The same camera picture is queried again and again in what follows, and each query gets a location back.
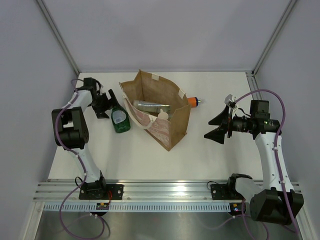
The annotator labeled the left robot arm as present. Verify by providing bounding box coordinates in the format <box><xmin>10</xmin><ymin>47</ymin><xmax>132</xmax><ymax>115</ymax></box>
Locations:
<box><xmin>51</xmin><ymin>77</ymin><xmax>123</xmax><ymax>201</ymax></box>

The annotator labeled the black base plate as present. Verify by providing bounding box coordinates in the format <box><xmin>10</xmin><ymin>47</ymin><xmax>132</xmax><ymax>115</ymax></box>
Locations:
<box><xmin>210</xmin><ymin>184</ymin><xmax>244</xmax><ymax>200</ymax></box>
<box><xmin>78</xmin><ymin>183</ymin><xmax>124</xmax><ymax>200</ymax></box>

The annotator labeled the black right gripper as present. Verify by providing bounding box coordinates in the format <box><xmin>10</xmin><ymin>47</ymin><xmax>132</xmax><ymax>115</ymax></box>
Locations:
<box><xmin>204</xmin><ymin>105</ymin><xmax>254</xmax><ymax>145</ymax></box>

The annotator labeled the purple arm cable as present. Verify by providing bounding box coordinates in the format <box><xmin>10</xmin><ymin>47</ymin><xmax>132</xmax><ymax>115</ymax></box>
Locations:
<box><xmin>199</xmin><ymin>89</ymin><xmax>301</xmax><ymax>240</ymax></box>
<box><xmin>56</xmin><ymin>78</ymin><xmax>111</xmax><ymax>238</ymax></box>

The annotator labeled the aluminium rail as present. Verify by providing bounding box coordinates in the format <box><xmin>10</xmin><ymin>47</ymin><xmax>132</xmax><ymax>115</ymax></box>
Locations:
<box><xmin>245</xmin><ymin>72</ymin><xmax>263</xmax><ymax>100</ymax></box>
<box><xmin>32</xmin><ymin>181</ymin><xmax>305</xmax><ymax>203</ymax></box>

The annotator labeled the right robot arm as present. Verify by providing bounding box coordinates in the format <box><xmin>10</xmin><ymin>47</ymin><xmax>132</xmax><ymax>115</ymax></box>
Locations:
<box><xmin>204</xmin><ymin>97</ymin><xmax>304</xmax><ymax>226</ymax></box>

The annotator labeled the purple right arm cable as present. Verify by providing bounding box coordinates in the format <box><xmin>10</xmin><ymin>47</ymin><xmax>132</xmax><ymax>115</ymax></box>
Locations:
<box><xmin>199</xmin><ymin>89</ymin><xmax>301</xmax><ymax>240</ymax></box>

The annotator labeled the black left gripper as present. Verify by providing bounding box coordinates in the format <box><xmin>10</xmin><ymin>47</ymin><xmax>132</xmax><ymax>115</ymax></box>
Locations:
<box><xmin>90</xmin><ymin>89</ymin><xmax>122</xmax><ymax>119</ymax></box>

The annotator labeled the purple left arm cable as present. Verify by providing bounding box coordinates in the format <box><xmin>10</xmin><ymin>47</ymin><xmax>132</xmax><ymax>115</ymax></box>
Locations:
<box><xmin>56</xmin><ymin>78</ymin><xmax>111</xmax><ymax>238</ymax></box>

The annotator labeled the left aluminium frame post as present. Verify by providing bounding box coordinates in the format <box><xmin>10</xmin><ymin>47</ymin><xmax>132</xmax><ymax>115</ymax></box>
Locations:
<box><xmin>34</xmin><ymin>0</ymin><xmax>80</xmax><ymax>76</ymax></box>

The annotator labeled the beige pump bottle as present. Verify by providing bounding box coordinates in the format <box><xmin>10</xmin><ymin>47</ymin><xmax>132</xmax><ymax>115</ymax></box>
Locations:
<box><xmin>157</xmin><ymin>109</ymin><xmax>169</xmax><ymax>120</ymax></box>

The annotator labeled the aluminium front rail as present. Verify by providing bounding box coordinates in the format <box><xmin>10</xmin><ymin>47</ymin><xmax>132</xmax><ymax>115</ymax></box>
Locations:
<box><xmin>32</xmin><ymin>181</ymin><xmax>305</xmax><ymax>203</ymax></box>

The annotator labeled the brown canvas tote bag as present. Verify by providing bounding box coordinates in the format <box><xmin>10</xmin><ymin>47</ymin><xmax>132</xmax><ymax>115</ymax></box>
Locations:
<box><xmin>119</xmin><ymin>70</ymin><xmax>191</xmax><ymax>151</ymax></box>

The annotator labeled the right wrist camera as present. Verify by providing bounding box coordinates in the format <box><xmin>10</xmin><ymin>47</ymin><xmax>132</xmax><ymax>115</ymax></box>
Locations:
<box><xmin>224</xmin><ymin>94</ymin><xmax>238</xmax><ymax>110</ymax></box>

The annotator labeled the aluminium frame post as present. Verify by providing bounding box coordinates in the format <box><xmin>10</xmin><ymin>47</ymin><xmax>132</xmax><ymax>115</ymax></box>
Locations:
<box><xmin>251</xmin><ymin>0</ymin><xmax>299</xmax><ymax>77</ymax></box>
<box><xmin>34</xmin><ymin>0</ymin><xmax>80</xmax><ymax>76</ymax></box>

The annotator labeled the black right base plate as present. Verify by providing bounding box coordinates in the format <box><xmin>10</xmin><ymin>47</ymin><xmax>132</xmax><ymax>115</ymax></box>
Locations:
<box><xmin>210</xmin><ymin>184</ymin><xmax>244</xmax><ymax>200</ymax></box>

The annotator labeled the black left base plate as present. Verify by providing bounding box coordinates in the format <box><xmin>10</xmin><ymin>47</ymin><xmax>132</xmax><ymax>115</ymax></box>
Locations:
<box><xmin>78</xmin><ymin>183</ymin><xmax>124</xmax><ymax>200</ymax></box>

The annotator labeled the right aluminium frame post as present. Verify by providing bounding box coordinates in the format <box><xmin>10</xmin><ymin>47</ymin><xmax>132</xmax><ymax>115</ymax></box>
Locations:
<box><xmin>251</xmin><ymin>0</ymin><xmax>299</xmax><ymax>77</ymax></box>

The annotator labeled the right side aluminium rail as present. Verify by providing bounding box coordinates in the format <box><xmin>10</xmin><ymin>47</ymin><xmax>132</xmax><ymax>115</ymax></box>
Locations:
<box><xmin>245</xmin><ymin>72</ymin><xmax>263</xmax><ymax>100</ymax></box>

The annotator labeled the white slotted cable duct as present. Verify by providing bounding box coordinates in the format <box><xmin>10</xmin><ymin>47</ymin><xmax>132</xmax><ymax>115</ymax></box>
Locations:
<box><xmin>44</xmin><ymin>202</ymin><xmax>231</xmax><ymax>213</ymax></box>

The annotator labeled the orange spray bottle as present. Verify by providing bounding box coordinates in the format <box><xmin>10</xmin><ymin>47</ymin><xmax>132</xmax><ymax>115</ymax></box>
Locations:
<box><xmin>187</xmin><ymin>97</ymin><xmax>203</xmax><ymax>108</ymax></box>

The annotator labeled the green dish soap bottle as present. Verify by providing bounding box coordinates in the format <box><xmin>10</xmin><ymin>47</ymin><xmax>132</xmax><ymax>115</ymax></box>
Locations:
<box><xmin>111</xmin><ymin>105</ymin><xmax>131</xmax><ymax>134</ymax></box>

